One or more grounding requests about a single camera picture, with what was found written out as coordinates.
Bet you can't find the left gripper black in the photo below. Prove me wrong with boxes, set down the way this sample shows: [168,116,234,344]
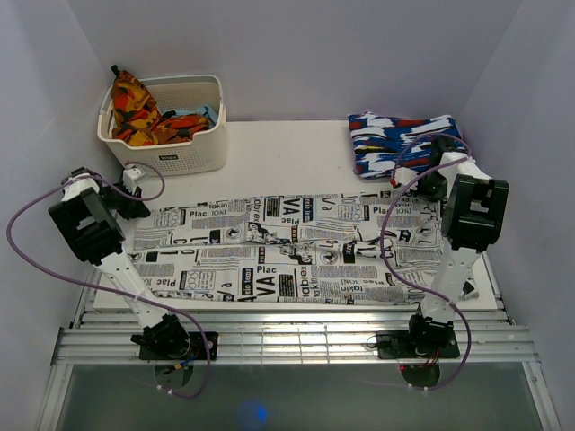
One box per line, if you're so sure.
[100,181,150,222]

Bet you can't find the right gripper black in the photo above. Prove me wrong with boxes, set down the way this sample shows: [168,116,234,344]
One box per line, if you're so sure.
[410,170,448,201]

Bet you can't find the newspaper print trousers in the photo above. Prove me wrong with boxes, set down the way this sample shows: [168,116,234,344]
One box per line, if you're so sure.
[127,190,481,307]

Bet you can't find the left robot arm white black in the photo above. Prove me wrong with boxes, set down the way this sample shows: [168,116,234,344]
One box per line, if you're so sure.
[49,164,190,359]

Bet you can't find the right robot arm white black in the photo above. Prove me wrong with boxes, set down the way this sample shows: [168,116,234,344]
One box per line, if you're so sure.
[405,133,509,358]

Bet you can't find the blue red white folded trousers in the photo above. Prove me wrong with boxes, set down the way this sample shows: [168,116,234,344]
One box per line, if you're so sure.
[347,111,469,180]

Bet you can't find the orange camouflage trousers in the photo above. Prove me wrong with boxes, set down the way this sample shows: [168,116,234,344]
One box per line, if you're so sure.
[111,65,214,147]

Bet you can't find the cream perforated plastic basket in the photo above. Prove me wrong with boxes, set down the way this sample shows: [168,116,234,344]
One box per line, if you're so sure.
[97,75,228,176]

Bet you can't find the light blue garment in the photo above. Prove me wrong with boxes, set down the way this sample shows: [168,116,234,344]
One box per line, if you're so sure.
[162,105,219,126]

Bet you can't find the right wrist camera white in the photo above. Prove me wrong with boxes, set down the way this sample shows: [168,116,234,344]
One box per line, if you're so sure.
[390,167,419,190]

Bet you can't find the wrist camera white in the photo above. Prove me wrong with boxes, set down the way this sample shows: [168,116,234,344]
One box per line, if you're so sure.
[390,167,419,190]
[121,166,146,196]

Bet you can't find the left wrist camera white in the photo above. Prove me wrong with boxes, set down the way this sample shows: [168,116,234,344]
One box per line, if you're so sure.
[121,166,146,196]

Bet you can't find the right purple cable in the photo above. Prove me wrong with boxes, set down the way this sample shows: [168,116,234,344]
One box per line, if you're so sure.
[378,131,477,392]

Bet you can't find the purple cable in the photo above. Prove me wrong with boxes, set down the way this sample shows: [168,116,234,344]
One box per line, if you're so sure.
[5,161,212,400]
[378,131,477,392]

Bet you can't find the aluminium rail frame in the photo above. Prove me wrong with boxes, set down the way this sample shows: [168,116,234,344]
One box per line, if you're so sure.
[40,256,561,430]

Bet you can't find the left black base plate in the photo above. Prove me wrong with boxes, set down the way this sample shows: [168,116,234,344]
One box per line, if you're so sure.
[137,331,219,362]

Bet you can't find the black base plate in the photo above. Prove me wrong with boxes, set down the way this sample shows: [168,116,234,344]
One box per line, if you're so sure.
[376,330,460,359]
[137,331,219,362]

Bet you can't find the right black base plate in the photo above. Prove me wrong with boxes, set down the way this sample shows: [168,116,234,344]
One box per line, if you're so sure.
[376,330,460,359]

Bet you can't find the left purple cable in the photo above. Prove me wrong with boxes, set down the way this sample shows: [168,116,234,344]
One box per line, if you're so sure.
[5,161,212,400]

